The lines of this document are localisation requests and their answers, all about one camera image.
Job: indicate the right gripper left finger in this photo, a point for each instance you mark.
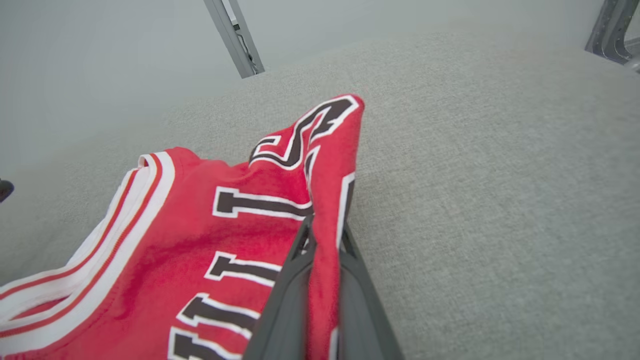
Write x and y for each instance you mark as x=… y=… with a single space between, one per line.
x=285 y=325

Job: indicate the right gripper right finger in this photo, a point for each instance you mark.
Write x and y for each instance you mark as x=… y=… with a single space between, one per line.
x=360 y=325

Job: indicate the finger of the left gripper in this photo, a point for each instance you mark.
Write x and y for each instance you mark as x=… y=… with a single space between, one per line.
x=5 y=190

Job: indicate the red white basketball jersey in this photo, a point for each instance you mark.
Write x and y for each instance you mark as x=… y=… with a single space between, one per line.
x=165 y=240

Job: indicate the grey fabric sofa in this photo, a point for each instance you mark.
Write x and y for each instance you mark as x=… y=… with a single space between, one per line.
x=475 y=200

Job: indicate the grey metal partition post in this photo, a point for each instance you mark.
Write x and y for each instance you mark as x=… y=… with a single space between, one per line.
x=235 y=40

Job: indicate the grey metal frame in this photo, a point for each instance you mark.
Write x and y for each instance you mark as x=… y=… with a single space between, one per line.
x=607 y=35

